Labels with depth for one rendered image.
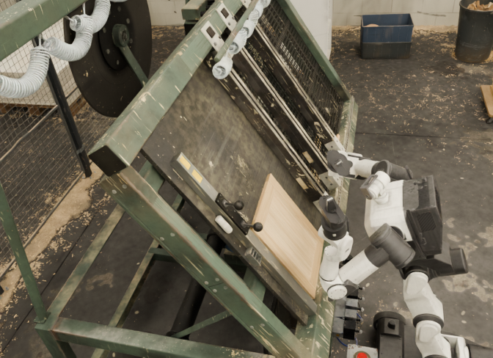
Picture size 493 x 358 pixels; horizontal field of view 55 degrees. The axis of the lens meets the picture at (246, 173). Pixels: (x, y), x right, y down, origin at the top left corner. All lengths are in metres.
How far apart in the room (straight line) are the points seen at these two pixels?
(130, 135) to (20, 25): 0.57
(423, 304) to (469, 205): 1.85
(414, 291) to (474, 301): 1.23
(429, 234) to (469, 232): 1.92
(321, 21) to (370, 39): 0.75
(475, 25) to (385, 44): 1.00
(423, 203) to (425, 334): 0.82
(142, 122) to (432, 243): 1.25
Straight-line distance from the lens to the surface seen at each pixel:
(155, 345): 2.32
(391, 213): 1.97
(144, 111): 1.60
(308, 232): 2.37
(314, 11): 5.74
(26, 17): 1.86
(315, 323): 2.15
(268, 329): 1.89
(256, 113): 2.26
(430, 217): 1.98
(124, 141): 1.48
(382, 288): 3.45
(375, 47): 6.24
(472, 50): 6.30
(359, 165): 2.37
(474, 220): 4.06
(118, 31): 2.42
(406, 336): 3.05
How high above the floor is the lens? 2.70
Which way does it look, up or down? 38 degrees down
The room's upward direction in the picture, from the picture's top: 6 degrees counter-clockwise
